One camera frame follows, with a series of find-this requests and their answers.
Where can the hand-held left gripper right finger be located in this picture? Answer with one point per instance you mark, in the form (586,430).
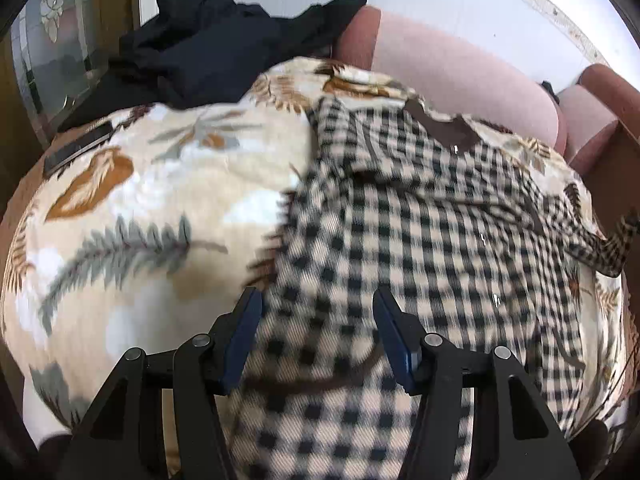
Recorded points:
(395,332)

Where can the wooden bed frame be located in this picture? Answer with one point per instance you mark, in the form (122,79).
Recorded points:
(617,175)

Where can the leaf print fleece blanket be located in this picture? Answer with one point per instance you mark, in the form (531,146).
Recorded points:
(150,220)

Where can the small pink brown pillow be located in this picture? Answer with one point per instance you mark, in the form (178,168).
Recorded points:
(590,110)

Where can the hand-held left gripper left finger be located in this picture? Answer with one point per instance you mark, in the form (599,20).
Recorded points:
(243,332)

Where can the small black object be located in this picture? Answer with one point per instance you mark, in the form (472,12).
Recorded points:
(549,89)

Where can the black beige checkered shirt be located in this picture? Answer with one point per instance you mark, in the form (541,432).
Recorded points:
(425,240)

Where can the patterned glass door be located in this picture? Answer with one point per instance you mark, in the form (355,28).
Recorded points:
(55,50)

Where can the black garment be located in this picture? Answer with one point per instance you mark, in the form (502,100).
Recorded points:
(210,45)

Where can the large pink bolster pillow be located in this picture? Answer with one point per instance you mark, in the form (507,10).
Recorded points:
(450,75)

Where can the white headboard with trim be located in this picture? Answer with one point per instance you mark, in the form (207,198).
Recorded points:
(500,5)

